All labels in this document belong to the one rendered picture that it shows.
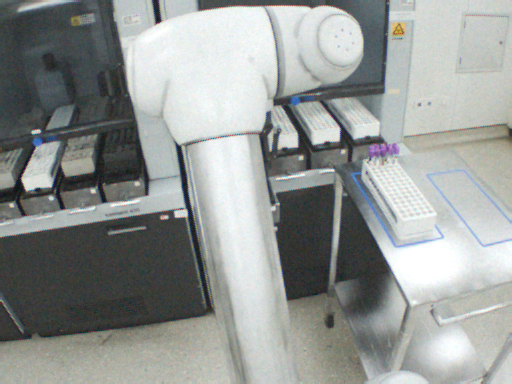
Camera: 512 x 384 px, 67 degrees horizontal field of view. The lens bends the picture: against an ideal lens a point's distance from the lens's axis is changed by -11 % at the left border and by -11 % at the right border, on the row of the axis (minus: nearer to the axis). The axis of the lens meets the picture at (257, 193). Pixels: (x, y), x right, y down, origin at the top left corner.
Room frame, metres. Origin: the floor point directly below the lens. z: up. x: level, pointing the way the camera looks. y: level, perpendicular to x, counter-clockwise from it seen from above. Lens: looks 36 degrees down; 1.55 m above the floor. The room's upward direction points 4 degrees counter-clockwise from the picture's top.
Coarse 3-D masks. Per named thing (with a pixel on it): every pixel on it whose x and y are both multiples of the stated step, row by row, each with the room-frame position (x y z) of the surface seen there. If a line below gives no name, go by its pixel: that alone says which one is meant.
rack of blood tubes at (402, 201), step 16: (384, 176) 0.99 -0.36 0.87; (400, 176) 0.97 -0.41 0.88; (384, 192) 0.90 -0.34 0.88; (400, 192) 0.90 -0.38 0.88; (416, 192) 0.90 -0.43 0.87; (384, 208) 0.88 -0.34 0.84; (400, 208) 0.83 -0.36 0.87; (416, 208) 0.82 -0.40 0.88; (432, 208) 0.81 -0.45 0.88; (400, 224) 0.78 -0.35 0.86; (416, 224) 0.78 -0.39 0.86; (432, 224) 0.78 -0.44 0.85
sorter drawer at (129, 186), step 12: (144, 168) 1.28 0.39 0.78; (108, 180) 1.16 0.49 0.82; (120, 180) 1.16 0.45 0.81; (132, 180) 1.17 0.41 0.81; (144, 180) 1.22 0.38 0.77; (108, 192) 1.15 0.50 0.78; (120, 192) 1.16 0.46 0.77; (132, 192) 1.16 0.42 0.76; (144, 192) 1.17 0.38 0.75; (120, 204) 1.11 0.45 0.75; (132, 204) 1.12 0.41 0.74
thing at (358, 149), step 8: (328, 112) 1.57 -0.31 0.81; (336, 120) 1.47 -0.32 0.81; (344, 136) 1.36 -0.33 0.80; (368, 136) 1.31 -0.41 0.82; (352, 144) 1.30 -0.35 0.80; (360, 144) 1.29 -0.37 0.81; (368, 144) 1.29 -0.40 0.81; (384, 144) 1.29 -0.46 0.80; (352, 152) 1.28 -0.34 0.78; (360, 152) 1.28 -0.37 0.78; (352, 160) 1.28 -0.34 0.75; (360, 160) 1.28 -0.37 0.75
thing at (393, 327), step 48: (336, 192) 1.13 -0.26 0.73; (432, 192) 0.96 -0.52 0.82; (480, 192) 0.94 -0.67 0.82; (336, 240) 1.13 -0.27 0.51; (384, 240) 0.78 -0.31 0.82; (432, 240) 0.76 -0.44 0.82; (480, 240) 0.74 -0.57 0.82; (336, 288) 1.10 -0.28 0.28; (384, 288) 1.08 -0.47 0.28; (432, 288) 0.60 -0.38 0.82; (480, 288) 0.58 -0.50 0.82; (384, 336) 0.85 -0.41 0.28; (432, 336) 0.82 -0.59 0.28
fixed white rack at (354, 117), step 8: (328, 104) 1.59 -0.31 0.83; (336, 104) 1.51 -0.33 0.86; (344, 104) 1.51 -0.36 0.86; (352, 104) 1.52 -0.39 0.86; (360, 104) 1.50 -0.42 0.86; (336, 112) 1.52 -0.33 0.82; (344, 112) 1.43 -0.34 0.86; (352, 112) 1.43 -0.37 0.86; (360, 112) 1.43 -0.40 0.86; (368, 112) 1.42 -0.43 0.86; (344, 120) 1.48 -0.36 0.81; (352, 120) 1.37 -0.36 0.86; (360, 120) 1.36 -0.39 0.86; (368, 120) 1.37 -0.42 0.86; (376, 120) 1.35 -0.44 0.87; (344, 128) 1.40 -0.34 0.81; (352, 128) 1.33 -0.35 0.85; (360, 128) 1.32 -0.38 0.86; (368, 128) 1.32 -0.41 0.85; (376, 128) 1.33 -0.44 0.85; (352, 136) 1.33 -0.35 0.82; (360, 136) 1.32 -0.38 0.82; (376, 136) 1.33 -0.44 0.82
